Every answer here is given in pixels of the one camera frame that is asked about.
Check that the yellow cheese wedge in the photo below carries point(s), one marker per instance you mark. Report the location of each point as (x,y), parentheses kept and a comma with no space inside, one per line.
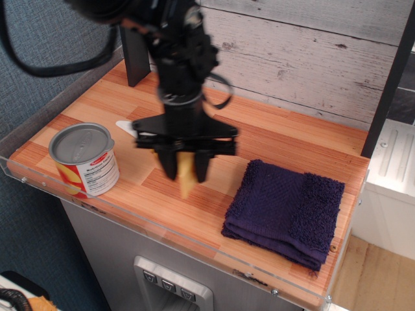
(186,173)

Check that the dark vertical post left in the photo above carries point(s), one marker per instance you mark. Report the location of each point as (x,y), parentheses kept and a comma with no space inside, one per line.
(135,56)

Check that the dark vertical post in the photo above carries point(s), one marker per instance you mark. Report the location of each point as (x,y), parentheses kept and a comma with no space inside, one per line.
(392,82)
(135,56)

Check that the toy food can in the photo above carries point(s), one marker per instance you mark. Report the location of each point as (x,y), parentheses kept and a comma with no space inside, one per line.
(84,156)

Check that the clear acrylic guard rail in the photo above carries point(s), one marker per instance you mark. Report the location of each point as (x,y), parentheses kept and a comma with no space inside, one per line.
(181,235)

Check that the dark vertical post right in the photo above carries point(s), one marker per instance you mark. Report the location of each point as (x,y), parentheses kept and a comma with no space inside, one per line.
(392,82)

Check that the white toy stove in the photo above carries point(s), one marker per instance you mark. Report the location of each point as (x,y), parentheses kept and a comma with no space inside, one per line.
(16,289)

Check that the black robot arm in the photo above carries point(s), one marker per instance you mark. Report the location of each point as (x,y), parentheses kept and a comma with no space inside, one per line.
(184,55)

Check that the white toy sink unit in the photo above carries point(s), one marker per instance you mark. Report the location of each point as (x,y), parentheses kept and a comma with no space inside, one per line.
(384,216)

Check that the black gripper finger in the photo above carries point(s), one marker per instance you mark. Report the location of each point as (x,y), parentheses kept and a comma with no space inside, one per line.
(168,160)
(202,159)

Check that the orange object bottom left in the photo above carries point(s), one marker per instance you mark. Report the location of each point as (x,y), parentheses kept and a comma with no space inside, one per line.
(41,304)

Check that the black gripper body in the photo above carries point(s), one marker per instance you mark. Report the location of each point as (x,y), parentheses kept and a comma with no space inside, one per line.
(186,128)

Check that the purple folded cloth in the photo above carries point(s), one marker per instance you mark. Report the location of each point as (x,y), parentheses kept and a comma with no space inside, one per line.
(292,214)

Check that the white knife yellow handle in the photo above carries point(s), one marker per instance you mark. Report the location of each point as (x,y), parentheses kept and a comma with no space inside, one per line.
(127,127)

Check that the silver toy fridge dispenser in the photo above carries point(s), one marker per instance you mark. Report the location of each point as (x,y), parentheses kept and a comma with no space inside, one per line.
(164,289)

